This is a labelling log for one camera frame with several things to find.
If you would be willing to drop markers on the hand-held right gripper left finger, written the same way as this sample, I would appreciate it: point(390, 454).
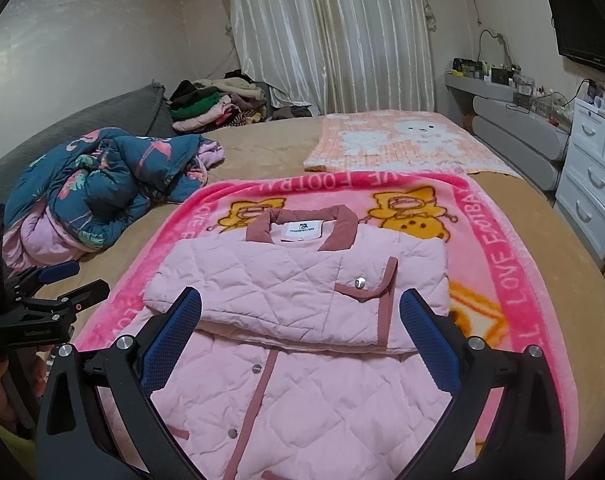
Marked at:
point(175, 340)

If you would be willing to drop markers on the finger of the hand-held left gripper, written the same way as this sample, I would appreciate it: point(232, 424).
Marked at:
point(82, 297)
point(60, 270)

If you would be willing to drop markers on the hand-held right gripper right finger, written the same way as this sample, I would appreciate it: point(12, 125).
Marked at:
point(430, 342)

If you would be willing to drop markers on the pink quilted jacket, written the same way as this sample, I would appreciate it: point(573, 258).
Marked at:
point(262, 275)

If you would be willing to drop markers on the pile of folded clothes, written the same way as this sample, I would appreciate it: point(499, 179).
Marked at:
point(207, 105)

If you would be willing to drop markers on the pink printed blanket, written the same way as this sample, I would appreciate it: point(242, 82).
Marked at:
point(507, 280)

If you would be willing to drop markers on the teal floral duvet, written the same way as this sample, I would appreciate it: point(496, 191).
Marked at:
point(107, 175)

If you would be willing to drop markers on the grey headboard cushion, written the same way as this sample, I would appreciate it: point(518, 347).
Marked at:
point(82, 125)

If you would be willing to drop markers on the peach bunny blanket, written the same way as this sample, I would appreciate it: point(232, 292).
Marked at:
point(382, 145)

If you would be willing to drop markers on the bed with tan sheet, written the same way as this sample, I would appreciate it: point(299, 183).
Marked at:
point(262, 150)

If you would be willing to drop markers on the grey curved dresser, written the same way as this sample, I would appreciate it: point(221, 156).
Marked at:
point(512, 130)

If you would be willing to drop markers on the white drawer cabinet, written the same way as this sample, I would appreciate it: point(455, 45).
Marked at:
point(587, 175)

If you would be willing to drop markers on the assorted small desk items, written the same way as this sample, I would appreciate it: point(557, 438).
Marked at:
point(522, 92)

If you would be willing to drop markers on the assorted boxes and bottles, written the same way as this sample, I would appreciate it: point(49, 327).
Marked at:
point(602, 95)

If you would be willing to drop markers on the gooseneck desk lamp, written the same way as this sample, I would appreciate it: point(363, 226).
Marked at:
point(497, 42)

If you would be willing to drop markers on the white curtain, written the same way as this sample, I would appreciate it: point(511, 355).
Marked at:
point(332, 35)

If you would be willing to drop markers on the black wall television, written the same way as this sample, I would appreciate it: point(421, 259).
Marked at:
point(587, 30)

